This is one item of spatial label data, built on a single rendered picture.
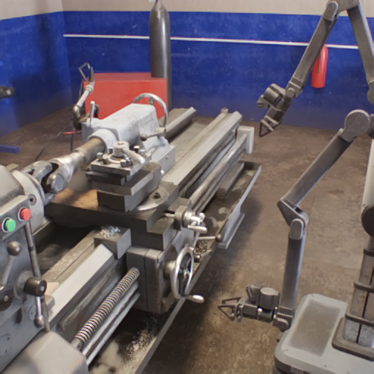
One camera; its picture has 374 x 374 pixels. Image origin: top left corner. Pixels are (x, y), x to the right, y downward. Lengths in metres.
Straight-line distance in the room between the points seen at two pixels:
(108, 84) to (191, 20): 1.70
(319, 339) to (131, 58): 4.96
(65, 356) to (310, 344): 1.18
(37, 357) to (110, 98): 3.70
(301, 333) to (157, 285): 0.77
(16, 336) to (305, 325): 1.39
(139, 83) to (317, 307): 3.07
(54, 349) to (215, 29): 4.97
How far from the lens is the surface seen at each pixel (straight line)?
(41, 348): 1.35
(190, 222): 1.77
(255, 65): 5.79
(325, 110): 5.77
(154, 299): 1.82
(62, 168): 1.66
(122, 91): 4.72
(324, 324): 2.28
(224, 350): 2.45
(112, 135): 1.97
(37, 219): 1.48
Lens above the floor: 1.75
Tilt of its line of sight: 25 degrees down
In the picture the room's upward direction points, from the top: 1 degrees counter-clockwise
